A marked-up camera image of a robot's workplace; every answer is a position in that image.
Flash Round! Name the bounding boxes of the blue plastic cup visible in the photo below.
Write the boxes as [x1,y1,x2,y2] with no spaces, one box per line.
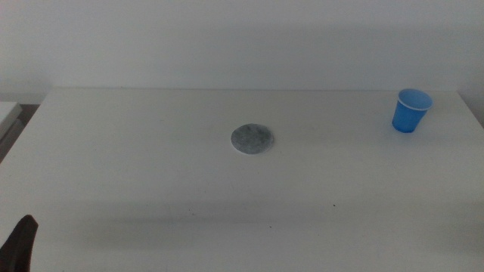
[391,88,434,134]

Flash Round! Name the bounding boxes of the white side table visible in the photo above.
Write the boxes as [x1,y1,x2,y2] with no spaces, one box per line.
[0,100,23,140]

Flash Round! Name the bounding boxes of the round grey cup mat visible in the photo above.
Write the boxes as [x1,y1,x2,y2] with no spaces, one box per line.
[230,122,275,156]

